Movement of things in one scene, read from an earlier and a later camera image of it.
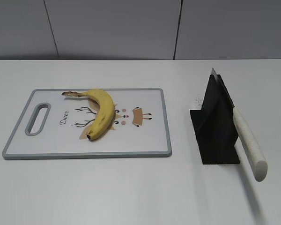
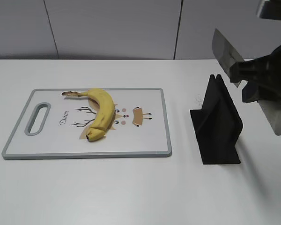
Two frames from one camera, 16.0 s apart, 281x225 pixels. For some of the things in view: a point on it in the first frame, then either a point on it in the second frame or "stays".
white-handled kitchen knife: x=254 y=155 to x=275 y=111
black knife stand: x=215 y=127 stays
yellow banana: x=107 y=111 stays
